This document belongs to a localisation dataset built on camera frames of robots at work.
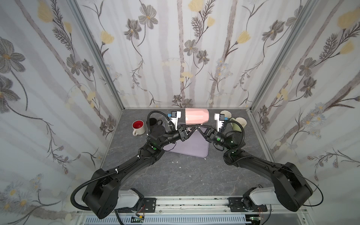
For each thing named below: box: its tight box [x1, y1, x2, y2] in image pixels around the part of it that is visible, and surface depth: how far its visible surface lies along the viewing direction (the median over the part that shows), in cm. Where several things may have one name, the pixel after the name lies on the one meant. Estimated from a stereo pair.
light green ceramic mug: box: [229, 116, 248, 133], surface depth 103 cm
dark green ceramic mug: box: [219, 109, 233, 120], surface depth 106 cm
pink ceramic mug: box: [185, 107, 210, 125], surface depth 65 cm
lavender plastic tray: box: [163, 128, 210, 158], surface depth 68 cm
